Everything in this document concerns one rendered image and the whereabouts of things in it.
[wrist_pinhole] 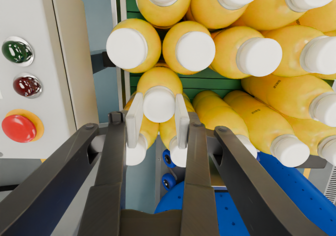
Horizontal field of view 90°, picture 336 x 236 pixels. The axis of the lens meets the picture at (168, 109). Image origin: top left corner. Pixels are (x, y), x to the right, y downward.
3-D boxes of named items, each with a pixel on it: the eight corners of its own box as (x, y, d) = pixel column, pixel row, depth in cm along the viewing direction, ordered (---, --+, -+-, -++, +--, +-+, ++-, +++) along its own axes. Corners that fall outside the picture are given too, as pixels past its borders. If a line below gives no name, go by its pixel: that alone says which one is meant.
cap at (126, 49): (121, 21, 18) (116, 19, 16) (153, 43, 19) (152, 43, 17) (105, 54, 19) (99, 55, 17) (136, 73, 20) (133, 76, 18)
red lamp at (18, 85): (21, 94, 19) (12, 98, 18) (15, 75, 18) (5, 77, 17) (41, 95, 19) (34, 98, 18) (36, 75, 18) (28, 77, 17)
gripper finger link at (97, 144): (122, 154, 13) (81, 154, 12) (133, 123, 17) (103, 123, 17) (121, 137, 12) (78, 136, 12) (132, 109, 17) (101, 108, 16)
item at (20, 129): (13, 138, 21) (5, 144, 20) (4, 111, 19) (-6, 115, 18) (43, 139, 21) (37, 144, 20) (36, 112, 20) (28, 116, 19)
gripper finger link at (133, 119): (135, 149, 14) (126, 149, 14) (143, 115, 21) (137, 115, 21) (134, 117, 13) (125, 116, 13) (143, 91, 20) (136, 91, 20)
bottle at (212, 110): (186, 102, 41) (203, 147, 24) (209, 83, 39) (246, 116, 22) (202, 122, 43) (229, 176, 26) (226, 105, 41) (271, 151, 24)
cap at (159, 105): (173, 116, 22) (174, 123, 20) (143, 115, 22) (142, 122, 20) (175, 87, 21) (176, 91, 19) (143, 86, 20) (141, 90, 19)
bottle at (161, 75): (175, 90, 40) (184, 129, 22) (145, 89, 39) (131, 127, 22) (177, 59, 37) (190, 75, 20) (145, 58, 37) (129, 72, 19)
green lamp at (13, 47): (11, 62, 18) (1, 63, 16) (4, 39, 17) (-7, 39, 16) (33, 63, 18) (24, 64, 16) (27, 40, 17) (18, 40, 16)
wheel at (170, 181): (170, 197, 41) (176, 193, 42) (172, 184, 39) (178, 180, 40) (159, 184, 44) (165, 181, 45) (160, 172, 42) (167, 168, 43)
